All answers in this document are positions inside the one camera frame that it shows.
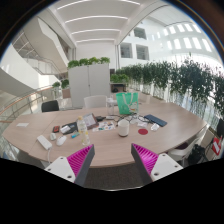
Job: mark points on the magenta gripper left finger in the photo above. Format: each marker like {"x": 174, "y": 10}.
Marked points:
{"x": 73, "y": 168}

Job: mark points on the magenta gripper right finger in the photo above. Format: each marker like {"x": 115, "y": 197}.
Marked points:
{"x": 152, "y": 166}

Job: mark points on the clear plastic water bottle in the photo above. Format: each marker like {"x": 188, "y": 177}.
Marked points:
{"x": 83, "y": 131}

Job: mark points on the white computer mouse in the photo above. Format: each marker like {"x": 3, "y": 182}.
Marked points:
{"x": 60, "y": 141}

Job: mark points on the red round coaster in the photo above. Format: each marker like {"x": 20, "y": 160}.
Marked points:
{"x": 143, "y": 131}

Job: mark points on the small white earbuds case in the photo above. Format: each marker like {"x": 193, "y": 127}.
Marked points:
{"x": 53, "y": 136}

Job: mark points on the black pouch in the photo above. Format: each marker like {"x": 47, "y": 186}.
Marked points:
{"x": 69, "y": 128}

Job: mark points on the white power strip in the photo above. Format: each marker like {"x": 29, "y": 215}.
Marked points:
{"x": 44, "y": 142}

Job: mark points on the tablet in brown case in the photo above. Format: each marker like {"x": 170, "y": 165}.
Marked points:
{"x": 90, "y": 121}

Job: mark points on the white ceramic mug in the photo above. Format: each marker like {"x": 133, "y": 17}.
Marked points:
{"x": 123, "y": 127}

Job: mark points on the colourful sticker sheet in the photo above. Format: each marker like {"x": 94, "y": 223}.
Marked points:
{"x": 104, "y": 126}

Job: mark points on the white chair right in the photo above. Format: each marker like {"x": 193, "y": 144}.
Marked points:
{"x": 181, "y": 152}

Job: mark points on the black chair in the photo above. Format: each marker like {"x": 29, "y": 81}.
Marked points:
{"x": 50, "y": 106}

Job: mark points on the green tote bag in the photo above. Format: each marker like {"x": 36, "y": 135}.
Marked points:
{"x": 127, "y": 102}

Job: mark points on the white paper card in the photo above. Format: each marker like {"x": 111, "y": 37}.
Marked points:
{"x": 22, "y": 124}

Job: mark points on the white chair behind table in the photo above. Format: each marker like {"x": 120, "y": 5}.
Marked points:
{"x": 95, "y": 101}

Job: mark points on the tall clear glass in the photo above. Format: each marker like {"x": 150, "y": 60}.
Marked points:
{"x": 110, "y": 106}

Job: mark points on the white cabinet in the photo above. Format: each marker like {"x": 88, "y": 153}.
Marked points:
{"x": 85, "y": 81}

